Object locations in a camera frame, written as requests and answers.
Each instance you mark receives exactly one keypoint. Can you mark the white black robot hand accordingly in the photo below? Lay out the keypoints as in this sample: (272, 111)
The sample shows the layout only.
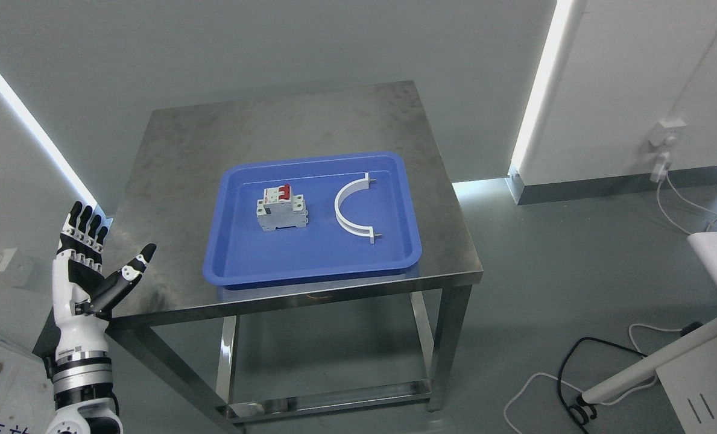
(83, 298)

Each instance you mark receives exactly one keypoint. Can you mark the white circuit breaker red switch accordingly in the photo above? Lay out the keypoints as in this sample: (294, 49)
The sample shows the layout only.
(279, 208)

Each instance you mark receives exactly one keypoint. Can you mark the stainless steel table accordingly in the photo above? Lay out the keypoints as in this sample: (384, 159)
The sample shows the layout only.
(184, 329)

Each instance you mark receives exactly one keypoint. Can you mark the blue plastic tray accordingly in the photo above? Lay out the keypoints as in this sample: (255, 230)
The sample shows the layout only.
(361, 222)

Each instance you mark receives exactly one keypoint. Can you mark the white power plug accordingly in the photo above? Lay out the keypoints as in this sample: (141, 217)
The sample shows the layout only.
(661, 167)

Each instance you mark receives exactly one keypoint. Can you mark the white wall switch box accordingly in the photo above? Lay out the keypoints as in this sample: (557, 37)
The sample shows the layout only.
(16, 268)

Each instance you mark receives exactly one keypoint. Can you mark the white wall socket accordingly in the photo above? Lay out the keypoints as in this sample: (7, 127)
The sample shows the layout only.
(666, 133)

